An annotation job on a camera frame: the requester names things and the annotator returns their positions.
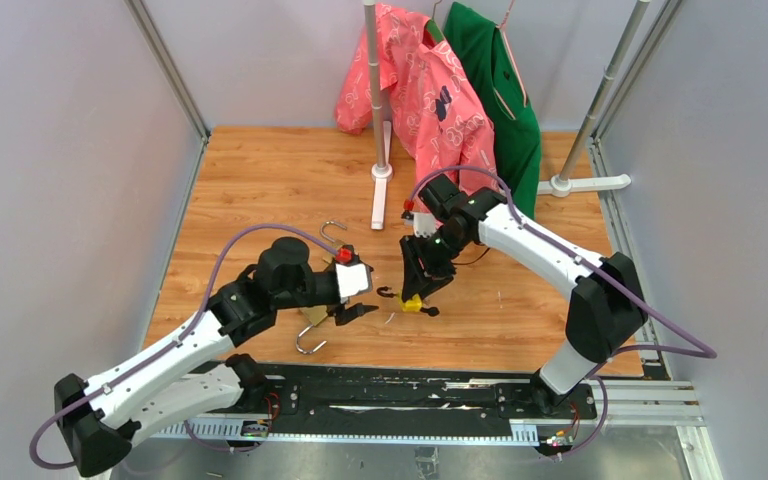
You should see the white clothes rack left pole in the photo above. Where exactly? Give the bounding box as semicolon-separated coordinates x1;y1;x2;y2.
363;0;393;231

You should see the white clothes rack right pole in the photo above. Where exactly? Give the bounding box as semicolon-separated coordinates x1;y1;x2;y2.
537;0;650;198

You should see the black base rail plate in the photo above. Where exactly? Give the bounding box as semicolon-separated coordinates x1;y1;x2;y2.
178;360;601;442

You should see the green shirt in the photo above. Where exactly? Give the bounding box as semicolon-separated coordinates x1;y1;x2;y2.
427;2;542;218

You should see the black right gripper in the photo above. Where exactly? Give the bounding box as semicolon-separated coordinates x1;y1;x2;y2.
401;225;472;302

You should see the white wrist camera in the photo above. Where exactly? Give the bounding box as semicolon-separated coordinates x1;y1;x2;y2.
401;199;438;238
334;245;373;299

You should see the yellow padlock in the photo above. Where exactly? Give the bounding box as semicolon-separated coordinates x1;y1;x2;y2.
376;286;440;317

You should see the pink patterned jacket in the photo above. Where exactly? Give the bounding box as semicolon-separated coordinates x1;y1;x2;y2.
334;3;499;200

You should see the brass padlock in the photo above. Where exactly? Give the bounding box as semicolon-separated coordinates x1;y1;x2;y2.
295;306;329;355
318;219;350;266

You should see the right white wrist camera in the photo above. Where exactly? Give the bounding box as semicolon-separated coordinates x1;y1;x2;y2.
401;199;438;238

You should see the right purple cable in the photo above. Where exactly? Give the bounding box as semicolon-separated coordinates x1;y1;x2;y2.
407;165;718;458

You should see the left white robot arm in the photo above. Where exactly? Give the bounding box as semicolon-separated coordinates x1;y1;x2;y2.
54;237;372;477

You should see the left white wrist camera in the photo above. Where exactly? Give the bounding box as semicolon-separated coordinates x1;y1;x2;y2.
334;245;373;299

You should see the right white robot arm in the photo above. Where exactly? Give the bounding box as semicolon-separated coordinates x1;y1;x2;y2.
400;175;647;418

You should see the white clothes rack pole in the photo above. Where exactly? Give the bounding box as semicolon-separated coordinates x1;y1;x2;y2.
363;0;393;231
537;0;650;198

